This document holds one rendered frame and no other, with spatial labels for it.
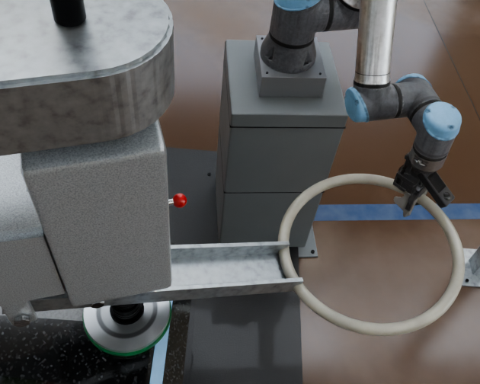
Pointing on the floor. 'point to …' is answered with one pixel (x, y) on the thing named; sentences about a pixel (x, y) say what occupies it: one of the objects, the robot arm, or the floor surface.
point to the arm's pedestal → (272, 152)
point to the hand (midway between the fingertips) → (413, 209)
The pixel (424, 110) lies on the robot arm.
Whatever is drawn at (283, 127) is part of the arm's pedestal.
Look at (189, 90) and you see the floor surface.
